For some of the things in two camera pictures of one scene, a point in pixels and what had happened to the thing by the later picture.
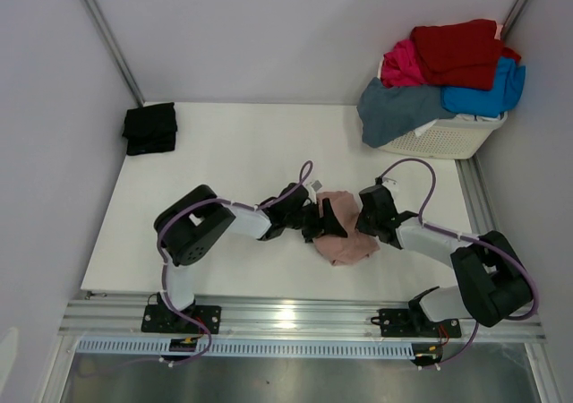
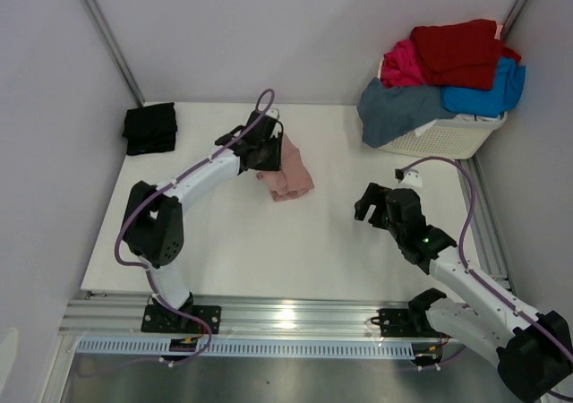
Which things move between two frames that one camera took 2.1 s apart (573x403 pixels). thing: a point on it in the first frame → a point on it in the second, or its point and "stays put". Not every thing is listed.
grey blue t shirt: [389, 113] stays put
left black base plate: [162, 319] stays put
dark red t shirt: [461, 55] stays put
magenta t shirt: [401, 67] stays put
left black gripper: [328, 223] → [276, 161]
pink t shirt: [338, 249] → [293, 179]
